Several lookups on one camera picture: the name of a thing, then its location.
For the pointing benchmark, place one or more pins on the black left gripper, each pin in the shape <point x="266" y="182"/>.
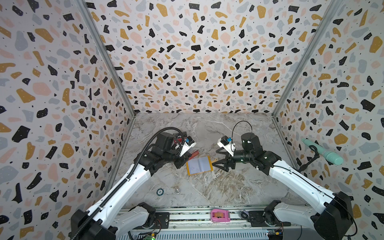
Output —
<point x="183" y="158"/>

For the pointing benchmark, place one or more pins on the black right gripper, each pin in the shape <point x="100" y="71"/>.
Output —
<point x="229" y="158"/>

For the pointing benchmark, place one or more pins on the yellow leather card holder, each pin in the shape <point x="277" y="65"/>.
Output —
<point x="199" y="165"/>

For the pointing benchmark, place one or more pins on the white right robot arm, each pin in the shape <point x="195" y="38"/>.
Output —
<point x="329" y="214"/>

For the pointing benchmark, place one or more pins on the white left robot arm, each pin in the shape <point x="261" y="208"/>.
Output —
<point x="102" y="221"/>

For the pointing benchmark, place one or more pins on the teal round token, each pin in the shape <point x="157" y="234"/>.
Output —
<point x="160" y="192"/>

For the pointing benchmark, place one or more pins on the pink tape measure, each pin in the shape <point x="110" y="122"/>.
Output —
<point x="220" y="216"/>

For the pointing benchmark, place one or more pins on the mint green microphone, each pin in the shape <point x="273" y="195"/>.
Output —
<point x="330" y="156"/>

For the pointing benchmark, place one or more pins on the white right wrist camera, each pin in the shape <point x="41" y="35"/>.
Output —
<point x="226" y="146"/>

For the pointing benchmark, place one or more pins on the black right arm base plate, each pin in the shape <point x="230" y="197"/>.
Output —
<point x="264" y="218"/>

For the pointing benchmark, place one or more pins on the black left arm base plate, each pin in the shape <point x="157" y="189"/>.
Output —
<point x="159" y="220"/>

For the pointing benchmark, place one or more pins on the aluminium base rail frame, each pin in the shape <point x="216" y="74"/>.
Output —
<point x="200" y="219"/>

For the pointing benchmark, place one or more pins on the aluminium corner post left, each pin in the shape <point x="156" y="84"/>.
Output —
<point x="86" y="15"/>

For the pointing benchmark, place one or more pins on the aluminium corner post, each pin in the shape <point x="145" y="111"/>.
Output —
<point x="324" y="23"/>
<point x="86" y="15"/>

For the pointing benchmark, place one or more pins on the aluminium corner post right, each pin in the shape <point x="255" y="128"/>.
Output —
<point x="324" y="23"/>

